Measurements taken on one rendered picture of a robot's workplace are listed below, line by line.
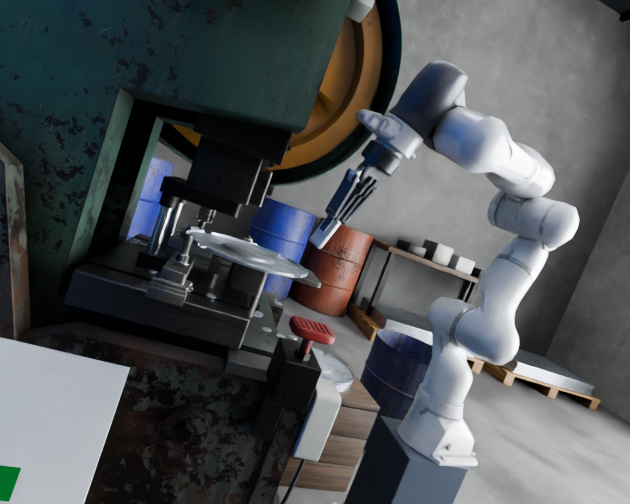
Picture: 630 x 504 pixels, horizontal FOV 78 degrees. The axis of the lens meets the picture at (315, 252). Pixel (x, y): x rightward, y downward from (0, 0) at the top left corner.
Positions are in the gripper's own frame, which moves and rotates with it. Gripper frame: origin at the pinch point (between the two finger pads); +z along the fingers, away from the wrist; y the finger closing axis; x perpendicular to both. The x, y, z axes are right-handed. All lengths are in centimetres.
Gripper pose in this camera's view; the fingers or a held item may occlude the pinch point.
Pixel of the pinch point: (324, 231)
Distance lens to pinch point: 80.8
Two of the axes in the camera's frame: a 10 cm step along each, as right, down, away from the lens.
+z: -5.9, 7.7, 2.5
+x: -6.6, -6.4, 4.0
